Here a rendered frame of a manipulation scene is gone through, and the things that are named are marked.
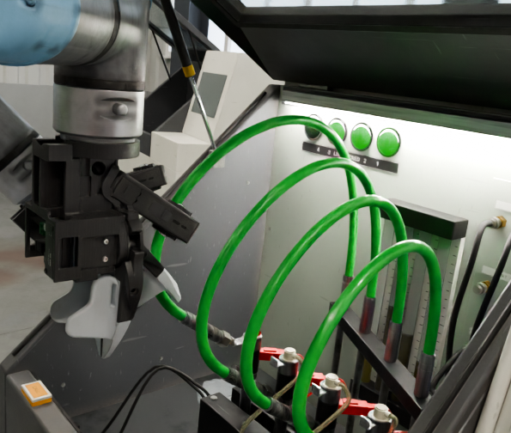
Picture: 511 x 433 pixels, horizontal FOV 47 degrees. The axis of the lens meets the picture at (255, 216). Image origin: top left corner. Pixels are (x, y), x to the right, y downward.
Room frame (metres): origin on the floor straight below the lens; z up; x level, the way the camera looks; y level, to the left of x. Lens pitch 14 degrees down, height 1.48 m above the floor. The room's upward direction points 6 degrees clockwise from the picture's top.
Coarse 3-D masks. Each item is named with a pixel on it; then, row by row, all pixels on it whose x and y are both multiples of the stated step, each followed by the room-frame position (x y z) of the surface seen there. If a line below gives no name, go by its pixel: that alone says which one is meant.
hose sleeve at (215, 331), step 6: (186, 312) 0.72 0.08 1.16; (186, 318) 0.71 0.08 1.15; (192, 318) 0.72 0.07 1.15; (186, 324) 0.72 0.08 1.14; (192, 324) 0.72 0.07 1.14; (210, 330) 0.74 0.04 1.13; (216, 330) 0.75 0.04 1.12; (210, 336) 0.74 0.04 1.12; (216, 336) 0.75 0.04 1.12; (222, 336) 0.76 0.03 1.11; (216, 342) 0.75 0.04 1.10
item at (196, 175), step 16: (256, 128) 0.77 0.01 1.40; (320, 128) 0.85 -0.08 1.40; (224, 144) 0.74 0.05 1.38; (336, 144) 0.88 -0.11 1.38; (208, 160) 0.73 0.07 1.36; (192, 176) 0.71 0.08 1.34; (352, 176) 0.91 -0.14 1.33; (176, 192) 0.70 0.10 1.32; (352, 192) 0.91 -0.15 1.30; (352, 224) 0.92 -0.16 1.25; (160, 240) 0.68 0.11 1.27; (352, 240) 0.92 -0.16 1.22; (160, 256) 0.69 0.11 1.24; (352, 256) 0.93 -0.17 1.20; (352, 272) 0.93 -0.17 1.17
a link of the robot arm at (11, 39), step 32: (0, 0) 0.35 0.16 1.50; (32, 0) 0.35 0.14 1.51; (64, 0) 0.38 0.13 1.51; (96, 0) 0.42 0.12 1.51; (0, 32) 0.35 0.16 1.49; (32, 32) 0.36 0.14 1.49; (64, 32) 0.38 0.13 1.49; (96, 32) 0.42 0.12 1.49; (0, 64) 0.38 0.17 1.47; (32, 64) 0.39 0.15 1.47; (64, 64) 0.44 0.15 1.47
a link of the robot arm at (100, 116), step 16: (64, 96) 0.48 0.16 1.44; (80, 96) 0.47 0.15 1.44; (96, 96) 0.47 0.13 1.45; (112, 96) 0.48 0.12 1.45; (128, 96) 0.49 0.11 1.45; (64, 112) 0.48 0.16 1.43; (80, 112) 0.47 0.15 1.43; (96, 112) 0.47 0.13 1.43; (112, 112) 0.48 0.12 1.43; (128, 112) 0.49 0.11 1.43; (64, 128) 0.48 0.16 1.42; (80, 128) 0.47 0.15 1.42; (96, 128) 0.47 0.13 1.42; (112, 128) 0.48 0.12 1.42; (128, 128) 0.49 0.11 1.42
